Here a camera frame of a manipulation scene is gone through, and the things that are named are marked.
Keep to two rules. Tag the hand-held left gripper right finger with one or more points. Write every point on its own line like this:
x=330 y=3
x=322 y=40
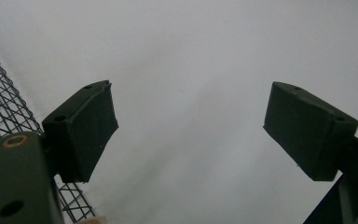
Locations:
x=307 y=130

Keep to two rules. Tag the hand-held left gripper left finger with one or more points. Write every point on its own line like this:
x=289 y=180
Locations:
x=80 y=133

